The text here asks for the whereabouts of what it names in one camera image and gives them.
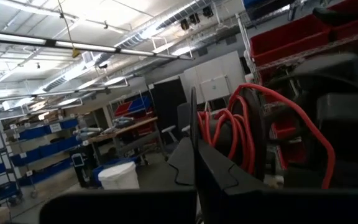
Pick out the black partition panel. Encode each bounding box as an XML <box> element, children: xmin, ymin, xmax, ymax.
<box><xmin>152</xmin><ymin>77</ymin><xmax>188</xmax><ymax>147</ymax></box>

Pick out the cluttered wooden workbench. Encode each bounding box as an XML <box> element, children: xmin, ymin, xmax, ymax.
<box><xmin>85</xmin><ymin>116</ymin><xmax>168</xmax><ymax>163</ymax></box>

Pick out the white waste bin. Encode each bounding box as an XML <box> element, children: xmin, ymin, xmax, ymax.
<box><xmin>97</xmin><ymin>161</ymin><xmax>140</xmax><ymax>191</ymax></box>

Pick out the red wire cord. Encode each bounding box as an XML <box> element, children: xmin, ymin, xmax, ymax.
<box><xmin>196</xmin><ymin>82</ymin><xmax>337</xmax><ymax>190</ymax></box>

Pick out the shelf rack with blue bins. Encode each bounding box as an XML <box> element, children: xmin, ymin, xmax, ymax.
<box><xmin>3</xmin><ymin>116</ymin><xmax>84</xmax><ymax>188</ymax></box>

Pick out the shelf with red blue bins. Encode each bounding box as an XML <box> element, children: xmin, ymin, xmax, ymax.
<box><xmin>112</xmin><ymin>94</ymin><xmax>154</xmax><ymax>118</ymax></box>

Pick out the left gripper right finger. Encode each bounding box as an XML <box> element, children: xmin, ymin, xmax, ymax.
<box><xmin>196</xmin><ymin>139</ymin><xmax>270</xmax><ymax>224</ymax></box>

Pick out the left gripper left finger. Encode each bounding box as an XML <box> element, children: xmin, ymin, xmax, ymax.
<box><xmin>154</xmin><ymin>138</ymin><xmax>197</xmax><ymax>191</ymax></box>

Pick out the long ceiling light bar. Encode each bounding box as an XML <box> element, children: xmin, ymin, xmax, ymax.
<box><xmin>0</xmin><ymin>29</ymin><xmax>196</xmax><ymax>62</ymax></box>

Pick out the wire shelf with red bins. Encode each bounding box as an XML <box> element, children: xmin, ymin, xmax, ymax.
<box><xmin>234</xmin><ymin>0</ymin><xmax>358</xmax><ymax>187</ymax></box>

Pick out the black stand with tablet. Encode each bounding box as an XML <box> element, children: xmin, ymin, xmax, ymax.
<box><xmin>69</xmin><ymin>145</ymin><xmax>98</xmax><ymax>188</ymax></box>

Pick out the silver ceiling air duct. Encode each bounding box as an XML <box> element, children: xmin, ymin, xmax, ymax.
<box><xmin>41</xmin><ymin>0</ymin><xmax>211</xmax><ymax>91</ymax></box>

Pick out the white cabinet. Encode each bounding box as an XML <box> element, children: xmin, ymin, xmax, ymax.
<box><xmin>180</xmin><ymin>50</ymin><xmax>247</xmax><ymax>104</ymax></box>

